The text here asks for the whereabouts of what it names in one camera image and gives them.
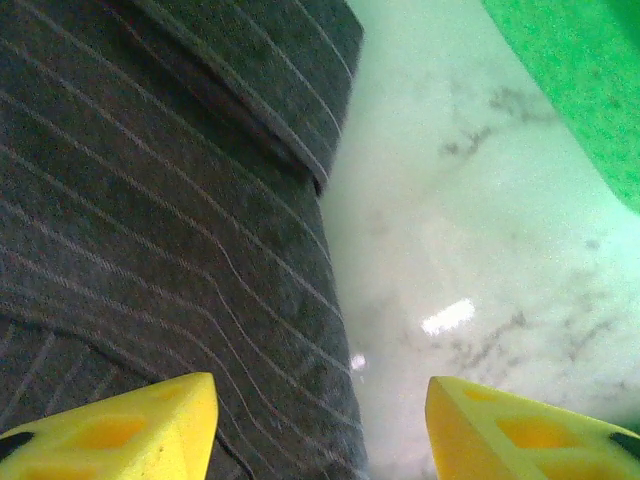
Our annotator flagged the green plastic basket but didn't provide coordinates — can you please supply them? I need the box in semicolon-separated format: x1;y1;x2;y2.
479;0;640;216

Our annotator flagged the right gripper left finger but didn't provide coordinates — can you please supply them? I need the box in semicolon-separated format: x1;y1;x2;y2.
0;372;220;480

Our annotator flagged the black pinstripe long sleeve shirt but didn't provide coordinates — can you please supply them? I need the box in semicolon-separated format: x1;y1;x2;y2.
0;0;371;480

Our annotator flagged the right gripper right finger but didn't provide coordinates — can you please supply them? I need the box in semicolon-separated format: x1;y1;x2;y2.
426;375;640;480

